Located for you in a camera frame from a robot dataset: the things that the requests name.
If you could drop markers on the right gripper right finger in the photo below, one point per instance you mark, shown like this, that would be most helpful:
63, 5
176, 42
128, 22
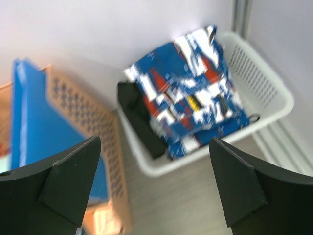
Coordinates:
259, 198

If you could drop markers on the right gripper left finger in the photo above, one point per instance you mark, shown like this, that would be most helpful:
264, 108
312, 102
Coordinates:
50, 196

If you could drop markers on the black trousers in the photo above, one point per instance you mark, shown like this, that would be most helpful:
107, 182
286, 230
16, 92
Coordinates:
133, 106

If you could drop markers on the blue patterned garment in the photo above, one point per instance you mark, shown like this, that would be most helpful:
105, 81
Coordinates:
188, 92

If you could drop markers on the blue folder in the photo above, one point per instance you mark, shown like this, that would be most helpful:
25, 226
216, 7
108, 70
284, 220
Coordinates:
49, 114

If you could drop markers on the orange file organizer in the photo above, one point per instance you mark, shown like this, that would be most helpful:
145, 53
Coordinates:
107, 211

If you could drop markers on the white plastic basket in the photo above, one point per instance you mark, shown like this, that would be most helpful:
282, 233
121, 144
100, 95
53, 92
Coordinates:
264, 97

